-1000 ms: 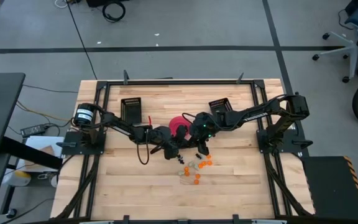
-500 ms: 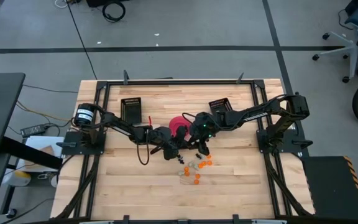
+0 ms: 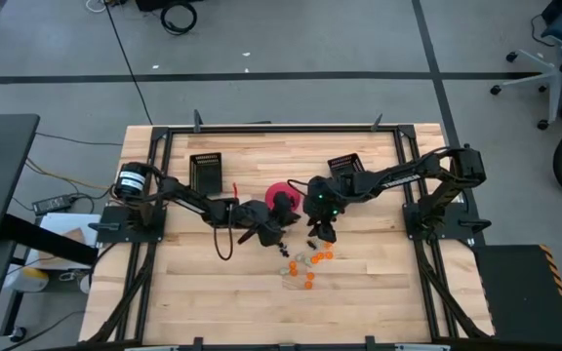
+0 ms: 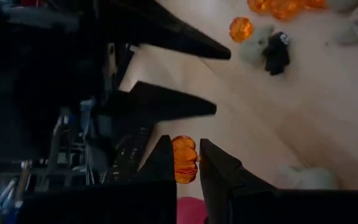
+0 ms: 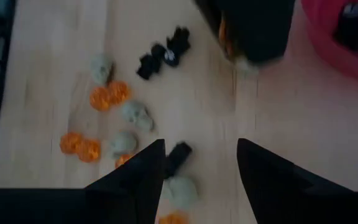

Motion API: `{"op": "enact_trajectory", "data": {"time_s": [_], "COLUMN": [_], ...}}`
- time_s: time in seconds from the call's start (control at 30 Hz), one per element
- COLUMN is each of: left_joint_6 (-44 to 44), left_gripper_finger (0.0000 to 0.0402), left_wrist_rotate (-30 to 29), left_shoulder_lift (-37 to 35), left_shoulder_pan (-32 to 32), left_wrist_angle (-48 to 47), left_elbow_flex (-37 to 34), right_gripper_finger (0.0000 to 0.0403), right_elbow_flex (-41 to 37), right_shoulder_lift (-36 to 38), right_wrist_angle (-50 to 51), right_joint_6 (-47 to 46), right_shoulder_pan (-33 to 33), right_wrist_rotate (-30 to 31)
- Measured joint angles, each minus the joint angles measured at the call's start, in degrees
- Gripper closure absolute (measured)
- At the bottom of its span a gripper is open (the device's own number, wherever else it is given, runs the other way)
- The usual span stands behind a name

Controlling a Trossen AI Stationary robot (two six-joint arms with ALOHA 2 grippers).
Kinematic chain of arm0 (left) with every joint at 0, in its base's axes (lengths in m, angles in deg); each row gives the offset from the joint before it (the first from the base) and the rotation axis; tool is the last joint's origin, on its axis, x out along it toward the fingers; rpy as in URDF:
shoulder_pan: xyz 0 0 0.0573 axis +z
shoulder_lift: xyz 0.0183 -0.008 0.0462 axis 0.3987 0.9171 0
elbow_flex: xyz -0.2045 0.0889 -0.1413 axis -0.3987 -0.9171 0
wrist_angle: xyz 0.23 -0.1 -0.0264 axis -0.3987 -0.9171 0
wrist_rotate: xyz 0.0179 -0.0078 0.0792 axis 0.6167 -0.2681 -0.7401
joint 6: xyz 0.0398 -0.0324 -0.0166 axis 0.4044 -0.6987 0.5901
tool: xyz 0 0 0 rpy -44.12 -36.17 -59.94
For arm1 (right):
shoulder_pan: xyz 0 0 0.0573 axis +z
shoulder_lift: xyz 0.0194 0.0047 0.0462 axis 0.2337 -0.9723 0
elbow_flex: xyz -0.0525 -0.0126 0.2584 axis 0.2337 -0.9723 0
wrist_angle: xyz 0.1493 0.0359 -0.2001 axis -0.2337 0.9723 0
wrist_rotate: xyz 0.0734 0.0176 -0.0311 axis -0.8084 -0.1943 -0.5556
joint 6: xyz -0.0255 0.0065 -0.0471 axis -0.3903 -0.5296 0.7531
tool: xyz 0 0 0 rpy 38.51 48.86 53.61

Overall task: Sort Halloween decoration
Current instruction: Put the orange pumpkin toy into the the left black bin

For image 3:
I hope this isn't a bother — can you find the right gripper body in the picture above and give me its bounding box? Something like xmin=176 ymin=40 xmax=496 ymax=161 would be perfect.
xmin=307 ymin=207 xmax=341 ymax=230

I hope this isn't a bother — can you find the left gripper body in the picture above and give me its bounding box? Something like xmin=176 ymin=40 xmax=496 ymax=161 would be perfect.
xmin=235 ymin=200 xmax=286 ymax=248

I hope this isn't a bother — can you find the black plastic slotted basket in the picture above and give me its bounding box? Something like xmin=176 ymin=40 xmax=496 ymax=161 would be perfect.
xmin=188 ymin=152 xmax=224 ymax=197
xmin=327 ymin=152 xmax=366 ymax=179

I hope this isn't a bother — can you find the pink plastic bowl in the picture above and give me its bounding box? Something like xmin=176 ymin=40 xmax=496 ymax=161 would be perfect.
xmin=264 ymin=181 xmax=302 ymax=215

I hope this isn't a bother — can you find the black platform with hazard stripe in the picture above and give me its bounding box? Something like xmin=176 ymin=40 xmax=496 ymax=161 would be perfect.
xmin=472 ymin=243 xmax=562 ymax=348

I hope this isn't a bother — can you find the white flat box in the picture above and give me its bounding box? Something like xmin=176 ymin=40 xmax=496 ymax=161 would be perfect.
xmin=36 ymin=212 xmax=102 ymax=270

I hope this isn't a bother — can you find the black power adapter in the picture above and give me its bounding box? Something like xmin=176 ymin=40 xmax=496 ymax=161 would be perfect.
xmin=31 ymin=193 xmax=78 ymax=217

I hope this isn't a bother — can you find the black desk foot beam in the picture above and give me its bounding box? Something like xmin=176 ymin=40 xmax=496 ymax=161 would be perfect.
xmin=0 ymin=213 xmax=100 ymax=267

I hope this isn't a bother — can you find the black equipment box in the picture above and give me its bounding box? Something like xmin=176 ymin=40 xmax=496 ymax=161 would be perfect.
xmin=134 ymin=0 xmax=204 ymax=13

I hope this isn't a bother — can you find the yellow white bottle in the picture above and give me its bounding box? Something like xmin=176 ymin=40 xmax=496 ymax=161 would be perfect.
xmin=3 ymin=265 xmax=51 ymax=293

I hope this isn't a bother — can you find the blue white office chair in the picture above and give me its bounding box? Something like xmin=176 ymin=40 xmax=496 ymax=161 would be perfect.
xmin=489 ymin=0 xmax=562 ymax=132

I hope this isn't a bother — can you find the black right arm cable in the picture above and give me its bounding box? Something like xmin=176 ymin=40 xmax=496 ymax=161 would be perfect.
xmin=288 ymin=178 xmax=312 ymax=196

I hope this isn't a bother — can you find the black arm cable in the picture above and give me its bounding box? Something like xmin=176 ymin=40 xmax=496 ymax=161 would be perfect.
xmin=288 ymin=178 xmax=312 ymax=196
xmin=212 ymin=209 xmax=236 ymax=262

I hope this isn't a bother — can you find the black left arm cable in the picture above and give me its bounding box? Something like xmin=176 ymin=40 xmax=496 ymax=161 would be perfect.
xmin=212 ymin=209 xmax=236 ymax=262

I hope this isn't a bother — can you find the black aluminium rig frame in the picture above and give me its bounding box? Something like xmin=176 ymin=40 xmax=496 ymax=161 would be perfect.
xmin=83 ymin=109 xmax=495 ymax=351

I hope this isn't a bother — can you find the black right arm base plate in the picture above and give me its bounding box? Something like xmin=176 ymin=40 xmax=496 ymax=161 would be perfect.
xmin=402 ymin=202 xmax=492 ymax=241

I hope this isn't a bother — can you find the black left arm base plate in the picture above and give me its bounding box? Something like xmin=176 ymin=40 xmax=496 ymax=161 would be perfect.
xmin=96 ymin=203 xmax=168 ymax=244

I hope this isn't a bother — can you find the yellow cable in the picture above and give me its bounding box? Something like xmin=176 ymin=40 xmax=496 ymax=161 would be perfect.
xmin=23 ymin=156 xmax=115 ymax=192

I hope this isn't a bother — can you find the thin black cable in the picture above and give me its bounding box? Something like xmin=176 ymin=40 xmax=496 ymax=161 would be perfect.
xmin=34 ymin=131 xmax=125 ymax=147

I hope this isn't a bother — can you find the coiled black cable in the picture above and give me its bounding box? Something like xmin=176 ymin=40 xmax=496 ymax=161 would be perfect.
xmin=159 ymin=1 xmax=199 ymax=36

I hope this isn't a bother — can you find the long black floor cable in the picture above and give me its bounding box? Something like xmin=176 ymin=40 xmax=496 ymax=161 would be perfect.
xmin=103 ymin=3 xmax=154 ymax=126

